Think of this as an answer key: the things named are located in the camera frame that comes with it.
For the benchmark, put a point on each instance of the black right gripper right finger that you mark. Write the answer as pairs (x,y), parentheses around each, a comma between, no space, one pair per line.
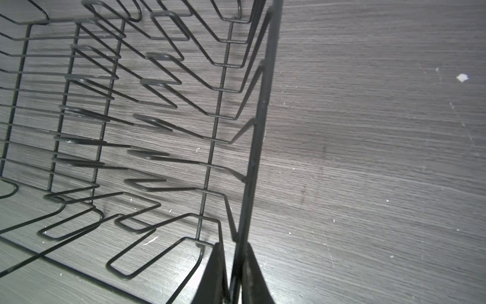
(254,288)

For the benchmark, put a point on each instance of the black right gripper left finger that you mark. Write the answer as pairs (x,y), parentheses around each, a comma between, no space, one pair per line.
(213,282)

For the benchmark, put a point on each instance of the black wire dish rack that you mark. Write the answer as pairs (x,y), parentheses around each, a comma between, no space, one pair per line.
(131,137)

